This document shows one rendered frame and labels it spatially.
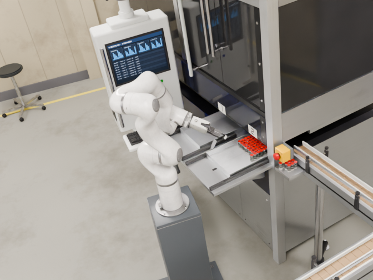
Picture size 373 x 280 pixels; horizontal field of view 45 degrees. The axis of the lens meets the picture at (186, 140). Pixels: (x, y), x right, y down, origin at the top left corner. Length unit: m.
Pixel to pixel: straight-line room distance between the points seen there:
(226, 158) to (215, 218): 0.97
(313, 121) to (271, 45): 0.63
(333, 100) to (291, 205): 0.72
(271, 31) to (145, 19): 1.05
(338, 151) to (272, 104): 0.74
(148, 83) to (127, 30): 1.00
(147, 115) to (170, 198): 0.62
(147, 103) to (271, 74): 0.71
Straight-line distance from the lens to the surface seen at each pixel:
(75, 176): 4.40
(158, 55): 3.12
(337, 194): 2.49
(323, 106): 2.70
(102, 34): 2.98
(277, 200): 2.85
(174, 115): 2.37
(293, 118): 2.58
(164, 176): 2.33
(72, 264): 3.62
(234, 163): 2.70
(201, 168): 2.70
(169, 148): 2.19
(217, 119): 3.10
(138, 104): 1.94
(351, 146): 3.07
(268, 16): 2.21
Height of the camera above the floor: 2.58
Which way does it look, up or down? 35 degrees down
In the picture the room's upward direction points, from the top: 10 degrees counter-clockwise
